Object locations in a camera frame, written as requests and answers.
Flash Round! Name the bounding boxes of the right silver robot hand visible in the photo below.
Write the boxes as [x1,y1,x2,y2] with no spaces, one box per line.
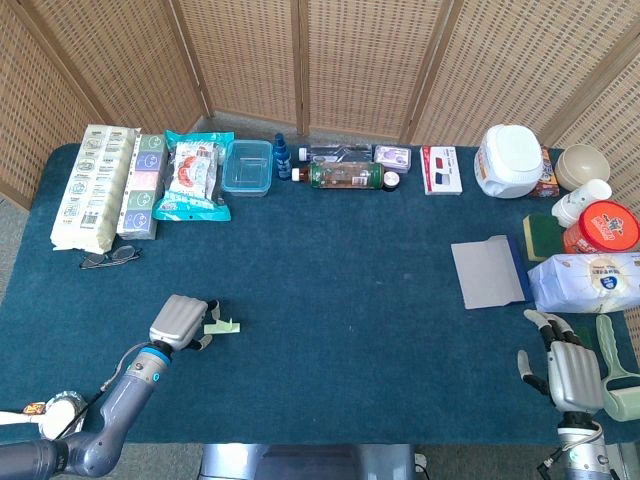
[517,308,605,414]

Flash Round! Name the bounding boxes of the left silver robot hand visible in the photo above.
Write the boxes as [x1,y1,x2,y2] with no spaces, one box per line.
[148,293,221,351]

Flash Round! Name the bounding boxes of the pale green paper strip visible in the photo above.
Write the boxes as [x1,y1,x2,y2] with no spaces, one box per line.
[203,317,242,335]

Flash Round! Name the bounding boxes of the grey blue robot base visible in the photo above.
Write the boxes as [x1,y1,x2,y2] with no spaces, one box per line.
[198,443,417,480]

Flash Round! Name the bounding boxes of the pale green lint roller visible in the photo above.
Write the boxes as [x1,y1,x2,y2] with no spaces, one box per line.
[594,314,640,423]

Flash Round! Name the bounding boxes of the white blue tissue package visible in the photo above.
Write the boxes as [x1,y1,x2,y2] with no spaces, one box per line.
[527,252,640,315]

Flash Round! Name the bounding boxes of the grey notebook with blue spine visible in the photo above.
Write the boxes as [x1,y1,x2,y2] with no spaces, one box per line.
[450,234,534,311]

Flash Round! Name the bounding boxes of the pastel square tissue pack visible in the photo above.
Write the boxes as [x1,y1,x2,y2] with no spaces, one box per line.
[116,133,169,241]

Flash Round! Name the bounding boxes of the teal snack bag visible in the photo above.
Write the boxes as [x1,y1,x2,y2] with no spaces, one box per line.
[151,129,236,223]

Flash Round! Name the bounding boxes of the foil cup with white filling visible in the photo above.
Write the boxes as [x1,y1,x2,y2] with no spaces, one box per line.
[38,389,87,441]

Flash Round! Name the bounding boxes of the red lidded canister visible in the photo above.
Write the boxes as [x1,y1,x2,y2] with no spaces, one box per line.
[562,200,640,255]

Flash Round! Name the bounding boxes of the cream plastic bag roll package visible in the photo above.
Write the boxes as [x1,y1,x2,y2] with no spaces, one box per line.
[50,124,143,253]

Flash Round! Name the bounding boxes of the teal felt table cloth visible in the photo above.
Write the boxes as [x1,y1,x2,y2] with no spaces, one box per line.
[0,143,640,446]

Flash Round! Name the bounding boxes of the clear container with blue rim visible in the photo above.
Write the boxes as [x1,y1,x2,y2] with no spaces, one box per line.
[220,139,275,198]

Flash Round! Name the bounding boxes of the white stick with orange label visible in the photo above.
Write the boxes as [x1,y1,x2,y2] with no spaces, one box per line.
[0,402,47,426]

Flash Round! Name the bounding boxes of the white paper cup stack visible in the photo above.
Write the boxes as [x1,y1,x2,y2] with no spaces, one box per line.
[551,178,613,229]

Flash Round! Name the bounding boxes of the blue spray bottle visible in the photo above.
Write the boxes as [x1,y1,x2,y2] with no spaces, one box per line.
[274,132,293,182]

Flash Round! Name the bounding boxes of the orange printed box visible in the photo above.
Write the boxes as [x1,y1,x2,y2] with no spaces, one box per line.
[529,144,560,200]

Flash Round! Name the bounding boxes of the beige bowl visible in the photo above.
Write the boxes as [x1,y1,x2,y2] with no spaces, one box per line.
[554,143,611,192]

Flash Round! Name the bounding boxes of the green tea bottle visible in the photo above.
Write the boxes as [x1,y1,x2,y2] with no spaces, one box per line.
[291,161,385,191]

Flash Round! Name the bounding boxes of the white detergent jug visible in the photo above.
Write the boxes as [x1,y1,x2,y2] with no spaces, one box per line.
[474,124,544,200]

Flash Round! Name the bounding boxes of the white box red blue print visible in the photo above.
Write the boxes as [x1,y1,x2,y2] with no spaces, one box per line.
[419,145,464,196]

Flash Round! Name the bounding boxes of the purple small case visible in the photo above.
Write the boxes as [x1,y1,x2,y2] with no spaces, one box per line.
[373,144,414,175]

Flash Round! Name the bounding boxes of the wicker folding screen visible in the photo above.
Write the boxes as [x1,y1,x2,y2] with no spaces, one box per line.
[0,0,640,361]

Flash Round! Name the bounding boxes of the black frame eyeglasses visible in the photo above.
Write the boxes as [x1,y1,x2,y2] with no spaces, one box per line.
[78,244,144,271]

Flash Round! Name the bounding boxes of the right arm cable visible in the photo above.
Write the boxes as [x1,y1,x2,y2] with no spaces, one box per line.
[537,422,606,476]

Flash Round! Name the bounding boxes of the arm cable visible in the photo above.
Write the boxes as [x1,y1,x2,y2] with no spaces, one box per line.
[53,342,151,442]
[537,422,606,476]

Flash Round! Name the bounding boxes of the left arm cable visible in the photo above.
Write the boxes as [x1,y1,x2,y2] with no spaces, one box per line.
[53,342,151,442]

